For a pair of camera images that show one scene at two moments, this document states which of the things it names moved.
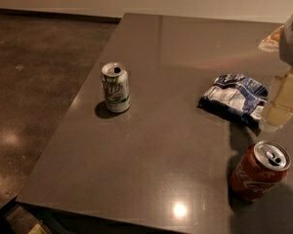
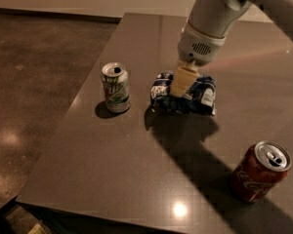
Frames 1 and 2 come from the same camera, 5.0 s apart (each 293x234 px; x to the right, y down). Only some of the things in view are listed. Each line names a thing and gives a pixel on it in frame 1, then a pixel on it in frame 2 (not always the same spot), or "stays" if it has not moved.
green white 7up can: (115, 83) stays
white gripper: (292, 43) to (198, 47)
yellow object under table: (37, 229) stays
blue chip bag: (238, 97) to (200, 100)
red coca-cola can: (263, 167) stays
